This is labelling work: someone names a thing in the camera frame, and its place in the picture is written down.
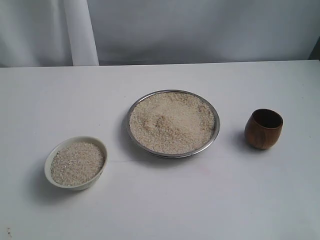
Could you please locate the brown wooden cup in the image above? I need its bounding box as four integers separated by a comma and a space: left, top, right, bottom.
244, 108, 284, 150

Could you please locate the rice on steel plate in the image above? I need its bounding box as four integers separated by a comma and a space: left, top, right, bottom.
129, 91, 216, 155

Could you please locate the rice in white bowl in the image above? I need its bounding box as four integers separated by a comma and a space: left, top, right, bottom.
50, 142, 105, 187

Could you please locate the white ceramic bowl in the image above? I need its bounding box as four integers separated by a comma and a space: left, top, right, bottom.
44, 136, 108, 191

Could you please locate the round steel plate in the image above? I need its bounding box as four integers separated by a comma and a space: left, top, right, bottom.
126, 89, 221, 159

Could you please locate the white backdrop curtain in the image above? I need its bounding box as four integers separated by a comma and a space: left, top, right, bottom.
0, 0, 320, 67

